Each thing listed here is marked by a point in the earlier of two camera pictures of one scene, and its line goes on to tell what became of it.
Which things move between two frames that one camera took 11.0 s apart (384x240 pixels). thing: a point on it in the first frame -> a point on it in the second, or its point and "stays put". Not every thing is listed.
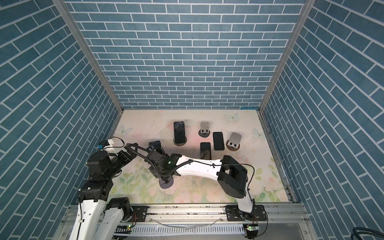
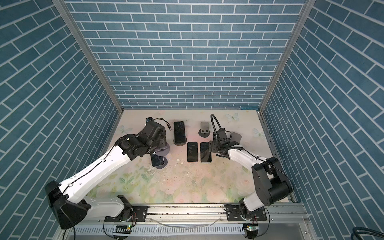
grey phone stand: (204, 132) stays put
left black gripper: (129, 152) -> (163, 138)
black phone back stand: (179, 131) stays put
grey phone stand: (166, 184) -> (162, 151)
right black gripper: (154, 171) -> (212, 146)
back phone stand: (180, 144) stays put
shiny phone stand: (205, 151) stays put
